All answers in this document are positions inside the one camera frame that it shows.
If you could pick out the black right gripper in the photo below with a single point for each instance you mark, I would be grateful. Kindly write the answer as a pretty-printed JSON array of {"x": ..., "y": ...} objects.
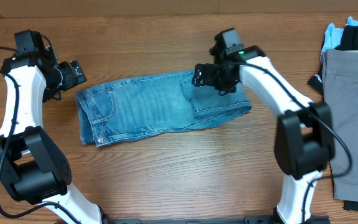
[{"x": 202, "y": 76}]

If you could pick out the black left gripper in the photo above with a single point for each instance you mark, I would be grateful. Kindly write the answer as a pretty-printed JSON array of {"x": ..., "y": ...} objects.
[{"x": 71, "y": 80}]

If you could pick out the blue denim jeans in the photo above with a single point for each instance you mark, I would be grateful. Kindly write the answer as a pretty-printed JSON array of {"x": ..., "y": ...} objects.
[{"x": 140, "y": 107}]

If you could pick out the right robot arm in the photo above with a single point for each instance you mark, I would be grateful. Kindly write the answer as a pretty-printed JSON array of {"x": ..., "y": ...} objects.
[{"x": 303, "y": 146}]

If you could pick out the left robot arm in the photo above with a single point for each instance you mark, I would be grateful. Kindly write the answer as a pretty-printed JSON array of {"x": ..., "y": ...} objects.
[{"x": 34, "y": 173}]

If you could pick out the light blue garment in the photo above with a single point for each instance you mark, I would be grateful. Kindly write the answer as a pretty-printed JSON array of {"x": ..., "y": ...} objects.
[{"x": 333, "y": 35}]

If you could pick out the grey trousers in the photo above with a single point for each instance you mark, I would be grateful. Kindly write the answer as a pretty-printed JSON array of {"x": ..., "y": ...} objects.
[{"x": 340, "y": 87}]

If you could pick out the black garment with white print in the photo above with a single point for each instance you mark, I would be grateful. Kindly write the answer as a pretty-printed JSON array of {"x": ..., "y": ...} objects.
[{"x": 357, "y": 37}]

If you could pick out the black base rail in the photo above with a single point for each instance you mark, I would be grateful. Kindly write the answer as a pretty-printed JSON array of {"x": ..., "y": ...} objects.
[{"x": 197, "y": 221}]

